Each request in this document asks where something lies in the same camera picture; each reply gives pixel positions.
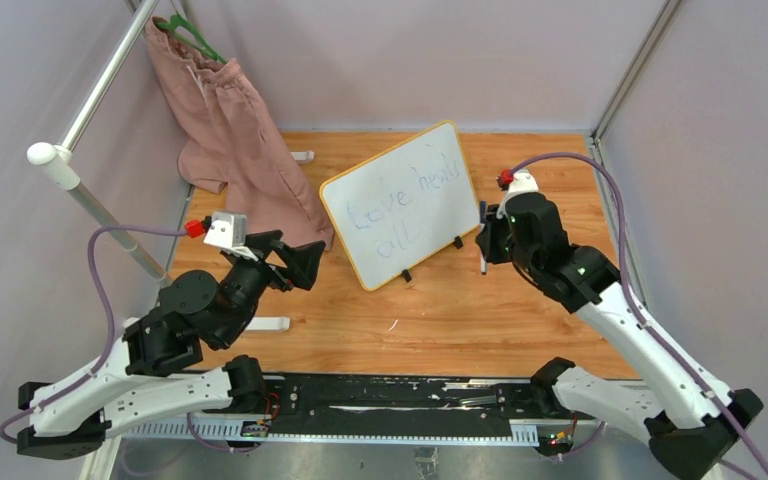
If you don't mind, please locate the green clothes hanger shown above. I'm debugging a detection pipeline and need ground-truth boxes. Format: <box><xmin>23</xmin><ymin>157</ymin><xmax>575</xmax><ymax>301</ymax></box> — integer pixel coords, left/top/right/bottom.
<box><xmin>153</xmin><ymin>13</ymin><xmax>227</xmax><ymax>64</ymax></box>

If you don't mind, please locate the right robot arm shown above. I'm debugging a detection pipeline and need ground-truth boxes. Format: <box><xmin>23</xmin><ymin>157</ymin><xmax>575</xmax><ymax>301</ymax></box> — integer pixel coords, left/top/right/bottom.
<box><xmin>476</xmin><ymin>192</ymin><xmax>763</xmax><ymax>479</ymax></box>

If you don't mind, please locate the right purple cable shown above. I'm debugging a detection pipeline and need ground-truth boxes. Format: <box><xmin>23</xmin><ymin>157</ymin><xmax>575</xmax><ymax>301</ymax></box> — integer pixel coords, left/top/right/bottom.
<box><xmin>497</xmin><ymin>152</ymin><xmax>768</xmax><ymax>480</ymax></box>

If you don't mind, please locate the metal clothes rack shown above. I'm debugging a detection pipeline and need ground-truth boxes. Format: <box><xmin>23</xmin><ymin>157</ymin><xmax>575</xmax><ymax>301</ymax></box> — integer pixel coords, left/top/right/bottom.
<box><xmin>26</xmin><ymin>0</ymin><xmax>316</xmax><ymax>335</ymax></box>

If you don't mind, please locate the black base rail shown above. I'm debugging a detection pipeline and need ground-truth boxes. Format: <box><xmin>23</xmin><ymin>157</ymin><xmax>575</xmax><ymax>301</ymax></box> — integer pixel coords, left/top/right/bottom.
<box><xmin>125</xmin><ymin>372</ymin><xmax>604</xmax><ymax>458</ymax></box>

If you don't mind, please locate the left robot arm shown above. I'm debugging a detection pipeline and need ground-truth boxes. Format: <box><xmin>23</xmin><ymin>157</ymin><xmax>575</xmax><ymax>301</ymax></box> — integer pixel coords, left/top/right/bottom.
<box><xmin>15</xmin><ymin>222</ymin><xmax>326</xmax><ymax>460</ymax></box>

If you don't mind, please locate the yellow framed whiteboard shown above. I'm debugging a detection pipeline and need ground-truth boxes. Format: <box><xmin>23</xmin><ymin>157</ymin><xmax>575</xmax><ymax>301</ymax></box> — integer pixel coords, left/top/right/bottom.
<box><xmin>319</xmin><ymin>121</ymin><xmax>479</xmax><ymax>291</ymax></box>

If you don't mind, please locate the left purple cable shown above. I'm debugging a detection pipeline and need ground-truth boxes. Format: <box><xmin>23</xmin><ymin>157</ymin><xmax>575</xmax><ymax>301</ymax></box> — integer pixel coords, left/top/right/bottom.
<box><xmin>0</xmin><ymin>223</ymin><xmax>200</xmax><ymax>445</ymax></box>

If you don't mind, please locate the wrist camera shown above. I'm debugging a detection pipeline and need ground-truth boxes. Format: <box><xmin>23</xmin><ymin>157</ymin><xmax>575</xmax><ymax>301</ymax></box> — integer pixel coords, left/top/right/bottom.
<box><xmin>495</xmin><ymin>167</ymin><xmax>539</xmax><ymax>219</ymax></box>
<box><xmin>184</xmin><ymin>211</ymin><xmax>258</xmax><ymax>261</ymax></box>

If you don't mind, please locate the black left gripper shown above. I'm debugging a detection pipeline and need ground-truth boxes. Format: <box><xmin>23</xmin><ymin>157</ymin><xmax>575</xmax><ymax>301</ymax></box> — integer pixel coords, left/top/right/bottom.
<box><xmin>219</xmin><ymin>230</ymin><xmax>327</xmax><ymax>346</ymax></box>

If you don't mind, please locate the purple cable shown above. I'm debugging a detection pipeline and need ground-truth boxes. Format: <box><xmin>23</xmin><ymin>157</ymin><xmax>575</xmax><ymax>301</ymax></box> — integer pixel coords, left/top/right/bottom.
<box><xmin>497</xmin><ymin>152</ymin><xmax>768</xmax><ymax>480</ymax></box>
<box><xmin>0</xmin><ymin>223</ymin><xmax>200</xmax><ymax>445</ymax></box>

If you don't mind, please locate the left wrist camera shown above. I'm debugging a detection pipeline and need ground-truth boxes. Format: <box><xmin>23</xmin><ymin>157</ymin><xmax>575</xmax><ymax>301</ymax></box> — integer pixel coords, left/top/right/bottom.
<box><xmin>184</xmin><ymin>211</ymin><xmax>258</xmax><ymax>261</ymax></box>

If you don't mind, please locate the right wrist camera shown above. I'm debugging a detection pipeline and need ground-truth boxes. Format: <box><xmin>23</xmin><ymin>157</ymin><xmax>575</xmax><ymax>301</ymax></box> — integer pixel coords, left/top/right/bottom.
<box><xmin>495</xmin><ymin>167</ymin><xmax>539</xmax><ymax>219</ymax></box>

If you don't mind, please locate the pink cloth garment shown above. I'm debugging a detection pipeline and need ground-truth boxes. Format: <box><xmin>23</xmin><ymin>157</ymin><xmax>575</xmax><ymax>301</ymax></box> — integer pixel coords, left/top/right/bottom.
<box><xmin>145</xmin><ymin>17</ymin><xmax>334</xmax><ymax>248</ymax></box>

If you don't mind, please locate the white whiteboard marker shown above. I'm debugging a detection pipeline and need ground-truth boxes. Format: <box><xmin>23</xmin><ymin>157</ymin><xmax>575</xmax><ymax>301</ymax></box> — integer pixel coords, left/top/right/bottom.
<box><xmin>476</xmin><ymin>220</ymin><xmax>487</xmax><ymax>275</ymax></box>

